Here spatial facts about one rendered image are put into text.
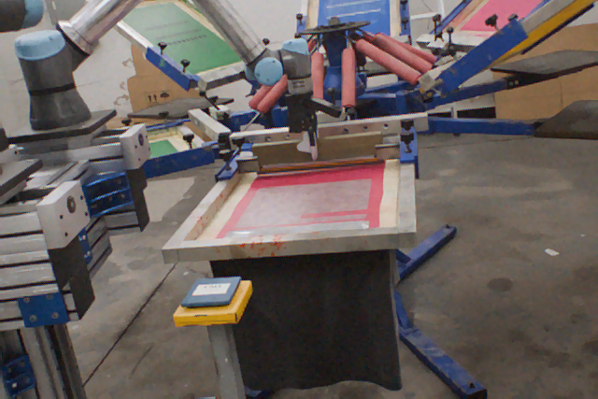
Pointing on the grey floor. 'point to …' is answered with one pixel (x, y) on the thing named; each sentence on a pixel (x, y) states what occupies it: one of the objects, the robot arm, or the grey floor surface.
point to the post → (221, 337)
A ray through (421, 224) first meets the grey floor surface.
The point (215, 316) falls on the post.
